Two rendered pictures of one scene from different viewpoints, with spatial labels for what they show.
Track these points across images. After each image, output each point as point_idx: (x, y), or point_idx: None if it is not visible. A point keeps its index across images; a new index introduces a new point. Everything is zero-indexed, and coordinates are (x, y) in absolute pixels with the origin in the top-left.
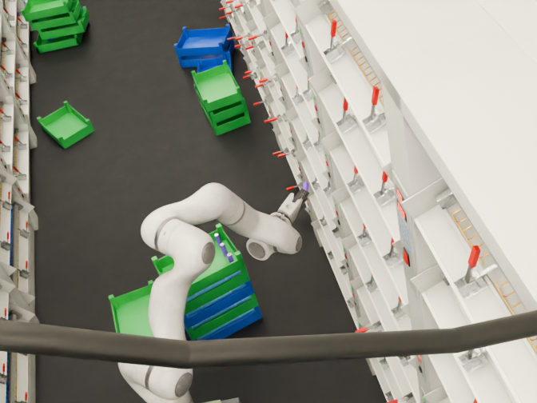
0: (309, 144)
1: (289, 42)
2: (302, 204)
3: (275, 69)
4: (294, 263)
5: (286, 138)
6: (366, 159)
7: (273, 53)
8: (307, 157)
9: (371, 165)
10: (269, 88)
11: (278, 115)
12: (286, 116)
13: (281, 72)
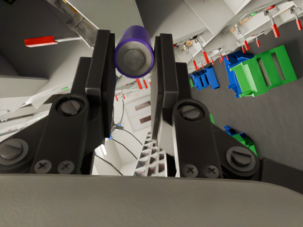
0: (84, 26)
1: None
2: (164, 94)
3: (13, 110)
4: None
5: (260, 21)
6: None
7: (3, 111)
8: (225, 0)
9: None
10: (197, 52)
11: (238, 33)
12: (198, 38)
13: (19, 97)
